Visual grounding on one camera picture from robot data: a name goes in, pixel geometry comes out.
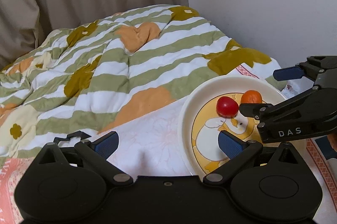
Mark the green striped flower duvet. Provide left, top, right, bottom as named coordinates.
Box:
left=1, top=5, right=286, bottom=170

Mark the red cherry tomato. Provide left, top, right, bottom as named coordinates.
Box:
left=216, top=96, right=239, bottom=118

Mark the cream duck print bowl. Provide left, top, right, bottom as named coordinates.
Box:
left=178, top=76, right=286, bottom=178

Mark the small tangerine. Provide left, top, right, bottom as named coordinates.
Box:
left=241, top=90, right=263, bottom=104

